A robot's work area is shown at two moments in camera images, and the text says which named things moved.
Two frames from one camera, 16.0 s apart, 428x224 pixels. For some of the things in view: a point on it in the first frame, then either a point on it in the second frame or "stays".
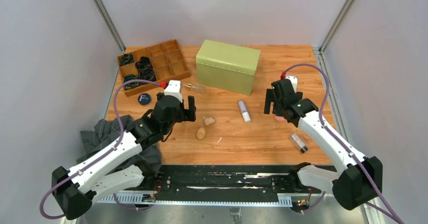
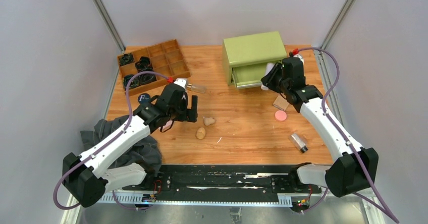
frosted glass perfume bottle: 201,89 stays
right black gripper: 270,98 to 268,79
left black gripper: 188,114 stays
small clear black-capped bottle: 298,143 stays
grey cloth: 104,134 stays
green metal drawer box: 227,67 to 246,57
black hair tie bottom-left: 130,77 stays
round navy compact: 144,99 stays
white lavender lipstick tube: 245,113 to 269,65
